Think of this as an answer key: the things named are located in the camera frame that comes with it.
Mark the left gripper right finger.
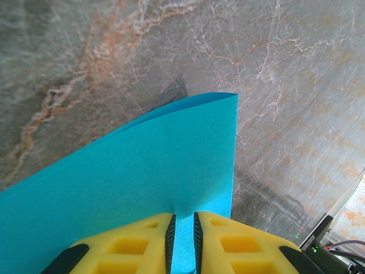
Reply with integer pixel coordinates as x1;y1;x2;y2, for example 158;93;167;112
193;211;325;274

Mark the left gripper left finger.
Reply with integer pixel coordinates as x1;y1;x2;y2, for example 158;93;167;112
41;212;177;274

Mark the blue cloth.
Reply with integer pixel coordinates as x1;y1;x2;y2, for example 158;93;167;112
0;92;239;274

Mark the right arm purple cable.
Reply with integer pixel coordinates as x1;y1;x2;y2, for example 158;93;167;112
327;240;365;253

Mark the aluminium table side rail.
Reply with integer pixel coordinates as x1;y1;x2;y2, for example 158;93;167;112
325;171;365;249

